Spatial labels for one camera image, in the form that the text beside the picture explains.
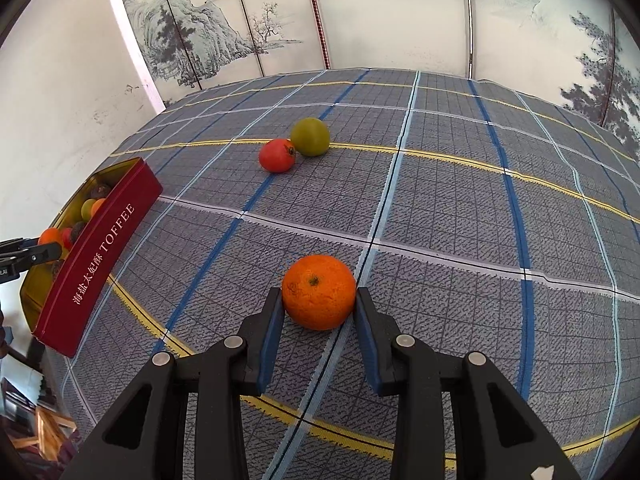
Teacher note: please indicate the orange tangerine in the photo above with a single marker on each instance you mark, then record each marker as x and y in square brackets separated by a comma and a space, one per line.
[100, 205]
[48, 236]
[320, 290]

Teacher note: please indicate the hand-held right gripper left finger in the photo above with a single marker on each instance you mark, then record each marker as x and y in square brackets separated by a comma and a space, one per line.
[270, 340]

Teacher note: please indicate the wooden frame furniture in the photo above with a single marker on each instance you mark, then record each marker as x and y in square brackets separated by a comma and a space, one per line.
[50, 430]

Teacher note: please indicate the dark brown mangosteen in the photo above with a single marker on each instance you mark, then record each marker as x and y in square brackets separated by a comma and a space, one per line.
[78, 230]
[57, 266]
[100, 191]

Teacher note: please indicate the red tomato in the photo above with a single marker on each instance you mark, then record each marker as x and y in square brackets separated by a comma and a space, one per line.
[276, 156]
[66, 237]

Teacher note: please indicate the painted folding screen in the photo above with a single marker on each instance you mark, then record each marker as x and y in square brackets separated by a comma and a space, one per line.
[390, 10]

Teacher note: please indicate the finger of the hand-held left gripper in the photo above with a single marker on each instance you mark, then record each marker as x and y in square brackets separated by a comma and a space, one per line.
[11, 245]
[30, 258]

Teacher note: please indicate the green citrus fruit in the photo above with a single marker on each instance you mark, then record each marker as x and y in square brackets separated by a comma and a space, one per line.
[88, 209]
[310, 136]

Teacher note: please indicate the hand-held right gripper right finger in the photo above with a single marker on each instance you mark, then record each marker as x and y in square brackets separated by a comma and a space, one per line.
[367, 345]

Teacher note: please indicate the grey checkered tablecloth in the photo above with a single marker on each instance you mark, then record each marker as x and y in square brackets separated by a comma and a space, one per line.
[450, 260]

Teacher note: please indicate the red toffee tin box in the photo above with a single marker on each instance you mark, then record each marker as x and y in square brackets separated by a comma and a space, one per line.
[100, 260]

